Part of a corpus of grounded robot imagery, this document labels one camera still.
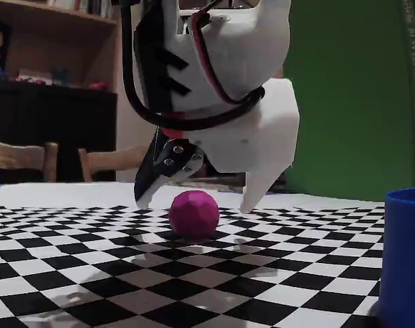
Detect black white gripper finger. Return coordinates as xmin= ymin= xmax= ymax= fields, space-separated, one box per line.
xmin=134 ymin=129 xmax=207 ymax=210

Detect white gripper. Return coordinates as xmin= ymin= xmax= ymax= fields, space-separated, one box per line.
xmin=189 ymin=77 xmax=301 ymax=215

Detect pink faceted ball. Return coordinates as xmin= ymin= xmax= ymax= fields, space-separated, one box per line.
xmin=168 ymin=190 xmax=220 ymax=244

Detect blue round box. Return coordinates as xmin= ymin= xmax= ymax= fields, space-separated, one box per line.
xmin=377 ymin=187 xmax=415 ymax=328

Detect wooden chair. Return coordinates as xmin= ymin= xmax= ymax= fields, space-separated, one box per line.
xmin=77 ymin=145 xmax=152 ymax=182
xmin=0 ymin=138 xmax=59 ymax=182

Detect black white checkered mat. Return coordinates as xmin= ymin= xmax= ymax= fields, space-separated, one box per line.
xmin=0 ymin=182 xmax=388 ymax=328

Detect black cabinet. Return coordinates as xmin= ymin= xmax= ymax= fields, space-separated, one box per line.
xmin=0 ymin=83 xmax=118 ymax=182

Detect large green book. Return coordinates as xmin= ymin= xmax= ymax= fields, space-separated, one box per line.
xmin=284 ymin=0 xmax=415 ymax=201

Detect red white flat item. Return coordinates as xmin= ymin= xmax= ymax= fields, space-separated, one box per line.
xmin=16 ymin=69 xmax=54 ymax=85

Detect row of shelf books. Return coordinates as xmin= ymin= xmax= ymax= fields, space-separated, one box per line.
xmin=73 ymin=0 xmax=116 ymax=18

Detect black camera cable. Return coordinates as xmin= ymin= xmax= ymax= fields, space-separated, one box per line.
xmin=119 ymin=0 xmax=266 ymax=133

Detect red white servo wires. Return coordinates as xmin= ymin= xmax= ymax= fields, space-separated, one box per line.
xmin=188 ymin=3 xmax=265 ymax=107

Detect wooden wall shelf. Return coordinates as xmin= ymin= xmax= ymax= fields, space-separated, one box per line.
xmin=0 ymin=0 xmax=122 ymax=94

